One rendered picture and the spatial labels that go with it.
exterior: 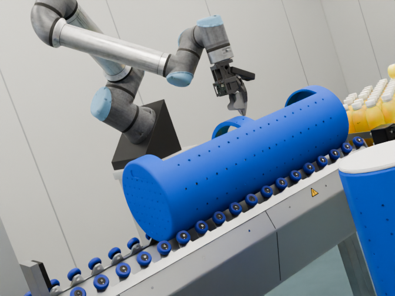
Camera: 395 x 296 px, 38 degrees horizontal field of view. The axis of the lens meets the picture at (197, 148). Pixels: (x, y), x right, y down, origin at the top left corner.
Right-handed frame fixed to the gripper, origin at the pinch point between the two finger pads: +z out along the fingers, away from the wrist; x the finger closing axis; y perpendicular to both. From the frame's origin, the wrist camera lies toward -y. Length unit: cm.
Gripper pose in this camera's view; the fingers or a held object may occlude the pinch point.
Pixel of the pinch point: (244, 112)
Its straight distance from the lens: 209.3
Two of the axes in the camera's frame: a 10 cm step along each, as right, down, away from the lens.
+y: -7.7, 3.4, -5.5
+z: 3.2, 9.4, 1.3
